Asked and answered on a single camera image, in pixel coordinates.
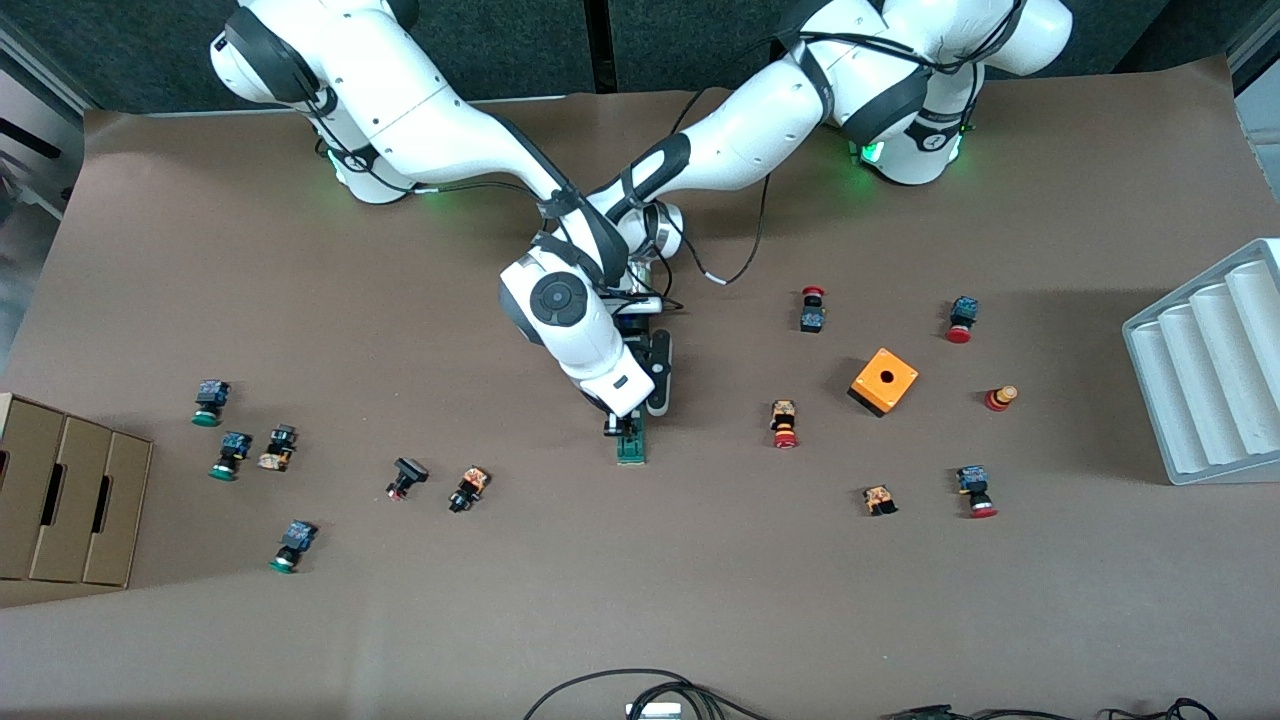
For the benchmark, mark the orange white contact block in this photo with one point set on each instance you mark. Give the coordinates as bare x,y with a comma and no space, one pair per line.
879,499

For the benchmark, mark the green load switch base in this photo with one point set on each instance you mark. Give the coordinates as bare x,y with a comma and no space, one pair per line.
632,452

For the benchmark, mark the orange button box with hole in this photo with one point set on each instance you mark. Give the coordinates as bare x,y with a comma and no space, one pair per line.
895,390

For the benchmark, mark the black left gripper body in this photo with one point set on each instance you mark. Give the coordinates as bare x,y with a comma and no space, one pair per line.
632,328

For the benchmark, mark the brown cardboard box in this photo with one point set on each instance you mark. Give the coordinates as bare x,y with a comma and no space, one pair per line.
70,500

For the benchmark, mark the grey tray with white ridges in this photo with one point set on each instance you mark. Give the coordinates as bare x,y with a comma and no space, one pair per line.
1200,380

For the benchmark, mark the red emergency stop orange block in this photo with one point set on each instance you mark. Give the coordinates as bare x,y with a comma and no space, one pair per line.
783,415

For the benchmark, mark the red yellow button head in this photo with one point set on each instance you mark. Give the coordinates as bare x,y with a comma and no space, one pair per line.
998,400

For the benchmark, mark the grey cabinet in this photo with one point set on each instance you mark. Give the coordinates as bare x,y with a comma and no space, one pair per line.
1262,115

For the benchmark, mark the green mushroom button blue block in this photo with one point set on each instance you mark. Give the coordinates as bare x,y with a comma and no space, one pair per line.
233,448
212,392
297,537

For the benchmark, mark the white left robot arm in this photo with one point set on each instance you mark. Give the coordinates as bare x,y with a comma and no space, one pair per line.
760,140

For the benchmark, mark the brown paper table cover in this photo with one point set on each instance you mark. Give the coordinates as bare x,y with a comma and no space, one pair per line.
700,580

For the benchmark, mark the red mushroom button blue block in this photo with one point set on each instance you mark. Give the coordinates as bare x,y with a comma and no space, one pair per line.
972,482
963,312
812,320

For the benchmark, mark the grey metal frame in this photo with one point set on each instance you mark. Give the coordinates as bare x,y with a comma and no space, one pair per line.
35,100

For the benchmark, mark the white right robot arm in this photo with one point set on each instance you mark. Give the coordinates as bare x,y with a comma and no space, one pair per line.
430,110

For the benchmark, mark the small white device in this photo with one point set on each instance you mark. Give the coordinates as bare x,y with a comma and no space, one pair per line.
653,711

